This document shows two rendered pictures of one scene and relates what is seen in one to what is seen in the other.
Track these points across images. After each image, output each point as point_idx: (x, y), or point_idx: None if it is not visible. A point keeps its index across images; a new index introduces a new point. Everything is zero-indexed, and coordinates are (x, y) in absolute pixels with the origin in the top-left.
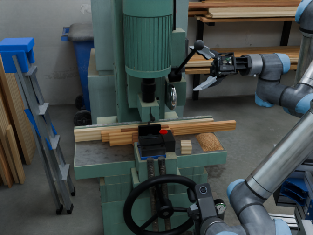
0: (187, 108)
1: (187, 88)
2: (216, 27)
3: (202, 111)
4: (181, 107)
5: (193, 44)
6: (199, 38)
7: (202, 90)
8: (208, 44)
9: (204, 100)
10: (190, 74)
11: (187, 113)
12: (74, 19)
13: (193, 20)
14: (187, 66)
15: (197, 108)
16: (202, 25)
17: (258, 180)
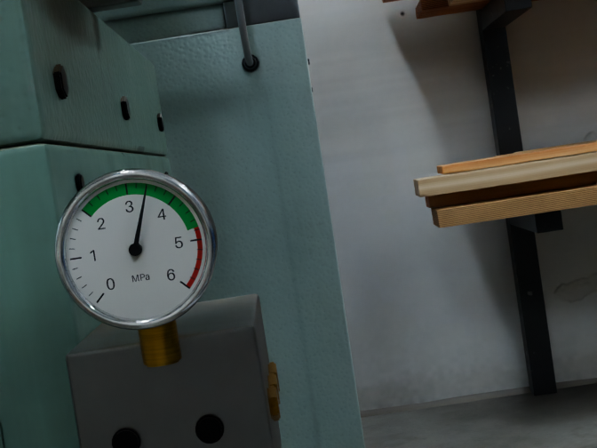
0: (503, 421)
1: (498, 347)
2: (571, 63)
3: (570, 421)
4: (321, 211)
5: (482, 144)
6: (500, 109)
7: (571, 347)
8: (553, 140)
9: (586, 390)
10: (497, 280)
11: (497, 433)
12: None
13: (465, 46)
14: (442, 191)
15: (550, 416)
16: (503, 55)
17: None
